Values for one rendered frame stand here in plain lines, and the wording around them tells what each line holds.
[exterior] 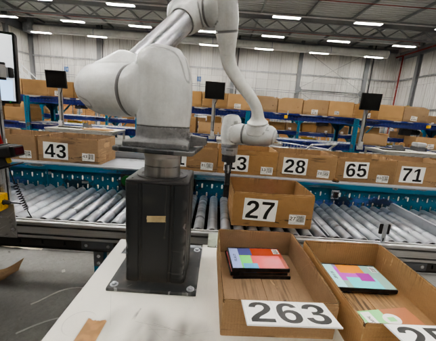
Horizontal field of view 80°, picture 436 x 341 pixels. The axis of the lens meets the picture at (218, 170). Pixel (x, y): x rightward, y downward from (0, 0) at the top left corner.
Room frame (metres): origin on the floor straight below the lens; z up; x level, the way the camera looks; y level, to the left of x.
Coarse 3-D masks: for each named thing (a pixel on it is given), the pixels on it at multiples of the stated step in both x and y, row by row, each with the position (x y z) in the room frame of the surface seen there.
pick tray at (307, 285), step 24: (240, 240) 0.91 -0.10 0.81; (264, 240) 0.92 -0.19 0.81; (288, 240) 0.92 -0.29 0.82; (288, 264) 0.85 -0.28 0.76; (312, 264) 0.71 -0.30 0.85; (240, 288) 0.70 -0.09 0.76; (264, 288) 0.70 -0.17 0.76; (288, 288) 0.71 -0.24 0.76; (312, 288) 0.69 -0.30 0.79; (240, 312) 0.53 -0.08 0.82; (336, 312) 0.54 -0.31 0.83; (264, 336) 0.53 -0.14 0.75; (288, 336) 0.54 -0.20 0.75; (312, 336) 0.54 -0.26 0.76
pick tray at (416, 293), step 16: (320, 256) 0.87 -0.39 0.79; (336, 256) 0.87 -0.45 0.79; (352, 256) 0.87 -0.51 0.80; (368, 256) 0.87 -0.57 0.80; (384, 256) 0.84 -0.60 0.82; (320, 272) 0.71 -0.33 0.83; (384, 272) 0.82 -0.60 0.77; (400, 272) 0.76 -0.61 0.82; (336, 288) 0.61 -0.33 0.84; (400, 288) 0.74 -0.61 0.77; (416, 288) 0.69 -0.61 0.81; (432, 288) 0.64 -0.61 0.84; (352, 304) 0.66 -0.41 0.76; (368, 304) 0.66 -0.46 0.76; (384, 304) 0.67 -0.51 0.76; (400, 304) 0.68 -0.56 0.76; (416, 304) 0.67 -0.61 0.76; (432, 304) 0.63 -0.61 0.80; (352, 320) 0.53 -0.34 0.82; (432, 320) 0.62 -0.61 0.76; (352, 336) 0.51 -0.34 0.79; (368, 336) 0.49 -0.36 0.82; (384, 336) 0.49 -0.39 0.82
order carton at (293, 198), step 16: (240, 192) 1.18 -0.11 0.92; (256, 192) 1.47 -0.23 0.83; (272, 192) 1.47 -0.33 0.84; (288, 192) 1.48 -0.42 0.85; (304, 192) 1.33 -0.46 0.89; (240, 208) 1.18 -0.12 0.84; (288, 208) 1.19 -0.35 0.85; (304, 208) 1.19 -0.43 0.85; (240, 224) 1.18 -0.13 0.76; (256, 224) 1.18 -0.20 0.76; (272, 224) 1.18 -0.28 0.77; (288, 224) 1.19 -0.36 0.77
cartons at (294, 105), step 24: (72, 96) 6.15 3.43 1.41; (192, 96) 6.20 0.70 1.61; (240, 96) 6.21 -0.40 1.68; (264, 96) 6.22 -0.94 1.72; (24, 120) 5.91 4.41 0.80; (192, 120) 5.93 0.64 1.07; (408, 120) 6.26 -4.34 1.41; (384, 144) 5.98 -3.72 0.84; (408, 144) 6.23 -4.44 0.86; (432, 144) 6.03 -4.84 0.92
